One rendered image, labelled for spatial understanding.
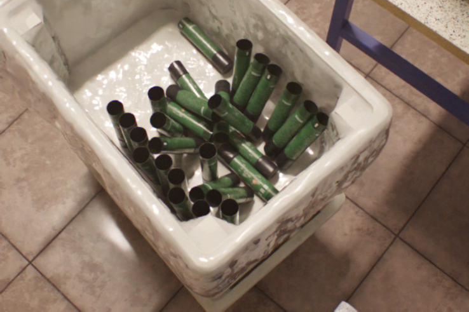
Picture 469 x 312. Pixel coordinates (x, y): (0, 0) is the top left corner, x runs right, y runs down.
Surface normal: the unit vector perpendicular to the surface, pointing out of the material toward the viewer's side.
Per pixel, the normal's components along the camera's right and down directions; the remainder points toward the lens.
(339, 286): -0.01, -0.43
